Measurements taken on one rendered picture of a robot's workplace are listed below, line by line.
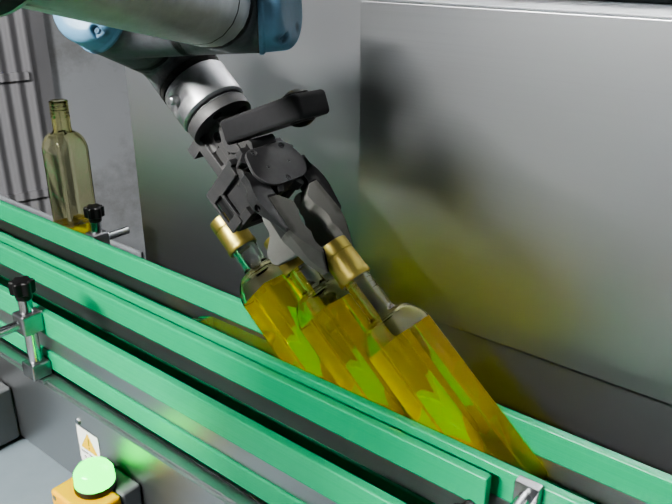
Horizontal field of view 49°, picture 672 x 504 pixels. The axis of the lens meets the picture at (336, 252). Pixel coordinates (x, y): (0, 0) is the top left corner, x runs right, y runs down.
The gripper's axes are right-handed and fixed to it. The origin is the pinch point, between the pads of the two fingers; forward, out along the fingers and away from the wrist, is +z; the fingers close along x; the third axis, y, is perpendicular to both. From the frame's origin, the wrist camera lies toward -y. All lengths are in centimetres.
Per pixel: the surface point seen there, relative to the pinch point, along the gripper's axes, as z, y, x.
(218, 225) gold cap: -11.4, 10.4, 1.8
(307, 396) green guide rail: 9.8, 8.6, 6.6
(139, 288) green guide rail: -18.1, 38.7, -3.2
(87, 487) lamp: 3.5, 30.0, 21.0
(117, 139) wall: -131, 177, -121
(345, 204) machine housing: -7.1, 7.9, -14.7
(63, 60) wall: -157, 155, -104
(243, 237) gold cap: -8.6, 9.4, 0.7
